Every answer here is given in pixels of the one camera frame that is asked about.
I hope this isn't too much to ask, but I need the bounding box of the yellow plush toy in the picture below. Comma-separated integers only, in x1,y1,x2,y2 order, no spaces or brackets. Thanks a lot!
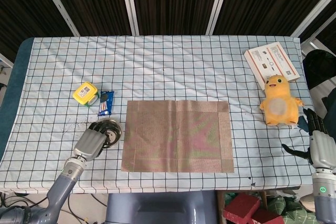
259,74,305,126

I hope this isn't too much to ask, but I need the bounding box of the large red box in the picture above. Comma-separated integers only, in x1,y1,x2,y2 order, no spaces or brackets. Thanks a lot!
223,193,260,224

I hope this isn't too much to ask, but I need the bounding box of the brown woven placemat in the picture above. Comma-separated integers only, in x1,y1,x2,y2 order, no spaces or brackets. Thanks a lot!
120,100,235,174

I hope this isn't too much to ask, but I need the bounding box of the small red box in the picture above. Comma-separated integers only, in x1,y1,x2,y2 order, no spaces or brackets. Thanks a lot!
250,208,284,224

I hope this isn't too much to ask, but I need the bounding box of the white box with red print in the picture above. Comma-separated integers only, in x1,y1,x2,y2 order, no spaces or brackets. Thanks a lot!
244,42,301,91

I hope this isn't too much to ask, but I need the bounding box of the white black grid tablecloth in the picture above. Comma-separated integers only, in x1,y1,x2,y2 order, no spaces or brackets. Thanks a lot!
0,35,326,195

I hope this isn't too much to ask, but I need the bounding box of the white partition frame post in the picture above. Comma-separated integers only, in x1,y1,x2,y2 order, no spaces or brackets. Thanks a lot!
206,0,234,35
34,0,80,37
119,0,140,36
290,0,336,38

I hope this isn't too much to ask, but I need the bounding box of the stainless steel bowl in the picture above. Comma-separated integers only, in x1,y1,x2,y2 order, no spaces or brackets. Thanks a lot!
90,118,123,149

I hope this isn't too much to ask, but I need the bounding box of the blue-grey robot torso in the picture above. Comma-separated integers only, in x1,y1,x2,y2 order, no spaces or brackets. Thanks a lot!
104,191,218,224

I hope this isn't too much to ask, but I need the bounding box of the black floor cable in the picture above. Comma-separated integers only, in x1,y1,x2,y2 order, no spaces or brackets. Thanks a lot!
0,192,106,224

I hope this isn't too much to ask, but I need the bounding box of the blue snack packet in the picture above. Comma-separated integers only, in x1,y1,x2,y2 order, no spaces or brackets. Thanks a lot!
97,91,116,116

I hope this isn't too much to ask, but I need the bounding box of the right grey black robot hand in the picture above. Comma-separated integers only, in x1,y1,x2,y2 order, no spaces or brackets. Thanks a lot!
281,108,336,169

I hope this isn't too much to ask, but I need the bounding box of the black chair back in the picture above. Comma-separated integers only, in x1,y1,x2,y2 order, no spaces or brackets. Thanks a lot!
301,49,336,91

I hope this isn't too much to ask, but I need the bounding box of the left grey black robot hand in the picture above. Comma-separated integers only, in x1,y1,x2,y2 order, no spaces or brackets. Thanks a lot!
72,121,119,162

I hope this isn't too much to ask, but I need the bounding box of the green tub with yellow lid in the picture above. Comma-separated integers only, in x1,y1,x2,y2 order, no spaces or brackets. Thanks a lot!
72,81,98,107

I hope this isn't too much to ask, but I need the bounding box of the green patterned cloth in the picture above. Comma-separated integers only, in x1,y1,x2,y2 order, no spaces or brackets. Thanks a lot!
272,195,318,224

